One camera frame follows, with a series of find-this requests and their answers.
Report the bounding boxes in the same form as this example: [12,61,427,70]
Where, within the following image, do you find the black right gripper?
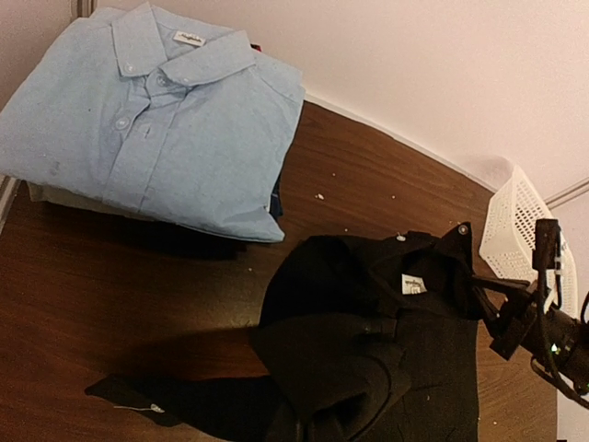
[469,274,540,359]

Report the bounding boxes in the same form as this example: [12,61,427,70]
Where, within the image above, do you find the black long sleeve shirt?
[86,224,479,441]

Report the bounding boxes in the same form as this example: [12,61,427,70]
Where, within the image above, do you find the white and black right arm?
[472,273,588,408]

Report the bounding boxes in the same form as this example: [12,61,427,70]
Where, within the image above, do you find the white plastic mesh basket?
[479,166,579,318]

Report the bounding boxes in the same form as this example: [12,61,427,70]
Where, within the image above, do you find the light blue folded shirt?
[1,4,305,243]

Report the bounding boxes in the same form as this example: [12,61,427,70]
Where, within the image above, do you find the grey folded shirt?
[27,181,185,226]

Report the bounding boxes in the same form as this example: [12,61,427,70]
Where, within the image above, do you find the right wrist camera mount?
[532,218,560,273]

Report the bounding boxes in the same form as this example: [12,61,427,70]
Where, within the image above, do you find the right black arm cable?
[528,289,589,411]

